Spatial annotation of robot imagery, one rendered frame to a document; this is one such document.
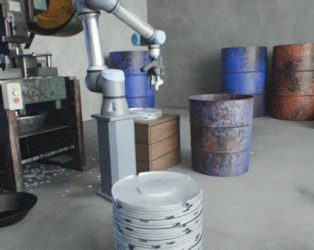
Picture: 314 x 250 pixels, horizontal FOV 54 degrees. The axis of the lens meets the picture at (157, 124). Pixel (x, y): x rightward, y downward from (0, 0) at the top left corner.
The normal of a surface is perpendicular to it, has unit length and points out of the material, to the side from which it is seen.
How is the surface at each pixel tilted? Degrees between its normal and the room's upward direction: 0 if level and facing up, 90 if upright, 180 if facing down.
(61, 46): 90
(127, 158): 90
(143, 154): 90
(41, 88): 90
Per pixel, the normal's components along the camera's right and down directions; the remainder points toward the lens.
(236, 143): 0.28, 0.21
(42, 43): 0.85, 0.07
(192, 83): -0.53, 0.18
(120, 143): 0.68, 0.12
